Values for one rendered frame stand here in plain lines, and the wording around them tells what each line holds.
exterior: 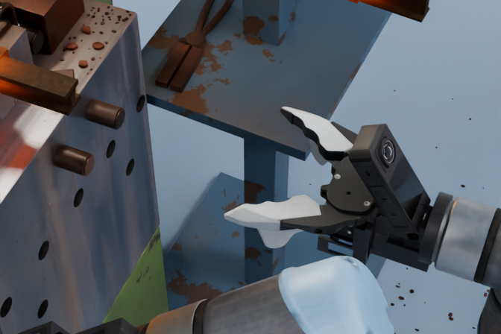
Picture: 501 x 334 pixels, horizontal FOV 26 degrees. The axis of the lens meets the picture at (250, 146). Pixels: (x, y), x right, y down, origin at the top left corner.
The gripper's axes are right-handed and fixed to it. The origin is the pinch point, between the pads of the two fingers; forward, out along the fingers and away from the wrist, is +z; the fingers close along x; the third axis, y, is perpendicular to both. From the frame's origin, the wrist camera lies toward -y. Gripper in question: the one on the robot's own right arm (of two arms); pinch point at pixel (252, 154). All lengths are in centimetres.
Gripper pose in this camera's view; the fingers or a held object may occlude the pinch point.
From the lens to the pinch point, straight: 108.7
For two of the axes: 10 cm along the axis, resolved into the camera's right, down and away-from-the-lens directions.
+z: -9.2, -3.0, 2.5
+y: 0.0, 6.5, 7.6
